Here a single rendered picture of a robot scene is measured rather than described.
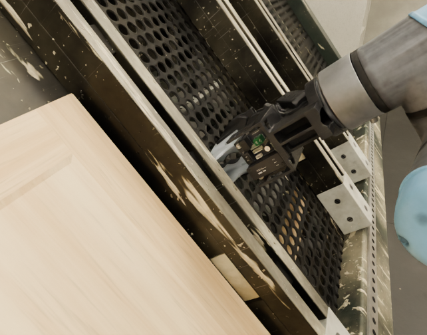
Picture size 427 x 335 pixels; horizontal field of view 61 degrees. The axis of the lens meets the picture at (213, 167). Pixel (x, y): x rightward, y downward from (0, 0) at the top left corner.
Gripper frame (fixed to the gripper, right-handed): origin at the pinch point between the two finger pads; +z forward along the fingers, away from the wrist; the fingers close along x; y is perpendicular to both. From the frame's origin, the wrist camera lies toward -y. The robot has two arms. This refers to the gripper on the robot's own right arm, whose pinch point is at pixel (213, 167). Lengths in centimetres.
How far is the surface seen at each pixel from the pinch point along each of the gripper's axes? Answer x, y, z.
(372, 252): 40.6, -25.0, -2.9
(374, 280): 41.1, -16.6, -3.0
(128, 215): -4.2, 17.9, 0.3
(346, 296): 37.9, -10.4, 0.9
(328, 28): 16, -348, 31
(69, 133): -14.8, 16.9, 0.3
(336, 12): 8, -347, 18
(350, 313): 37.9, -6.0, -0.3
